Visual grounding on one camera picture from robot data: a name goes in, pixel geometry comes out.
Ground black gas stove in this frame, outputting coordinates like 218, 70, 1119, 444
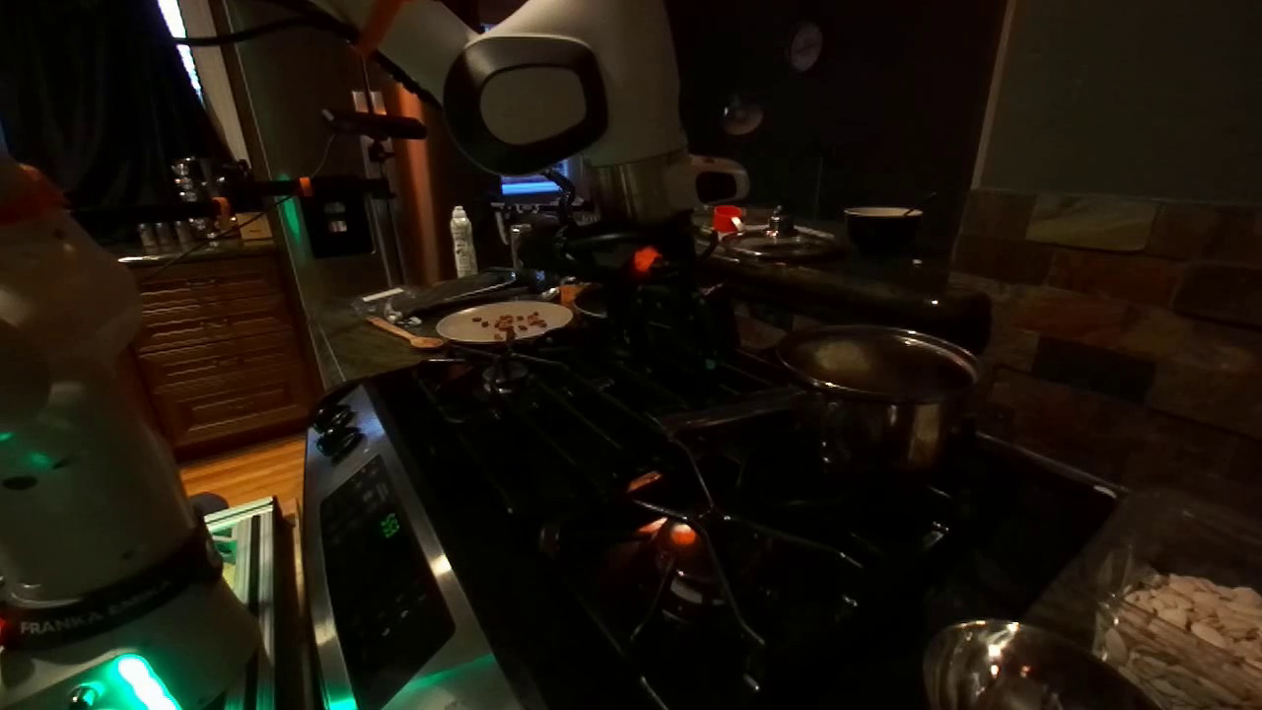
302, 327, 1117, 710

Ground white plate with peanuts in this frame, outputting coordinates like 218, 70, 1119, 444
438, 301, 570, 344

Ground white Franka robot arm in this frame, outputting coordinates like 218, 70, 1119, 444
0, 0, 692, 710

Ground clear container white pieces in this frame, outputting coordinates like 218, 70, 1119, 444
1089, 494, 1262, 710

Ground white bottle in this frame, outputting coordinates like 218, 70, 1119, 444
449, 205, 475, 281

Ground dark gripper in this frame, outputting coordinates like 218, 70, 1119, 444
574, 220, 737, 375

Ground red measuring cup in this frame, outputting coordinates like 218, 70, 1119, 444
708, 205, 745, 237

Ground wooden spatula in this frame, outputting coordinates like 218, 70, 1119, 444
357, 317, 445, 350

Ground steel frying pan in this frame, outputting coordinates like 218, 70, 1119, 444
667, 322, 991, 472

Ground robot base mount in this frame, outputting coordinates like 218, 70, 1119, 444
0, 563, 261, 710

